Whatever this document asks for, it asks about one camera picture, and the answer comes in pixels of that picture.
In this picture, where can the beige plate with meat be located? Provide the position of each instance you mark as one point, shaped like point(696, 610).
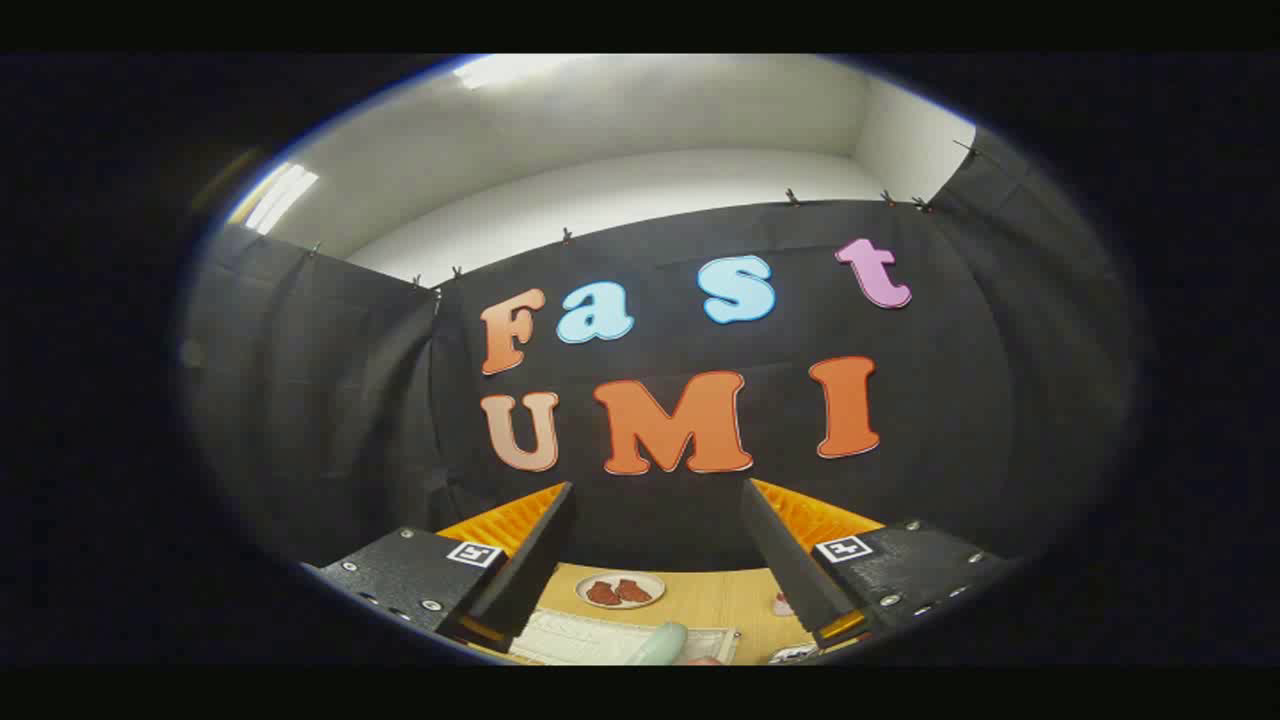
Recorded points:
point(620, 580)

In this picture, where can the mint green plate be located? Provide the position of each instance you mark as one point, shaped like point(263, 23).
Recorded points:
point(660, 645)

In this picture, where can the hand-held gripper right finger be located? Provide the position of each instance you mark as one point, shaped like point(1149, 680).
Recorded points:
point(790, 570)

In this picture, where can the brown meat piece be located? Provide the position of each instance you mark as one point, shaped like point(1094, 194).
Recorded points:
point(603, 594)
point(633, 591)

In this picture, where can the long ceiling light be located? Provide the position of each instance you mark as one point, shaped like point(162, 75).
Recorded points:
point(280, 197)

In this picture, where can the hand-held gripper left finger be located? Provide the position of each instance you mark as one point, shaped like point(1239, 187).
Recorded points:
point(525, 580)

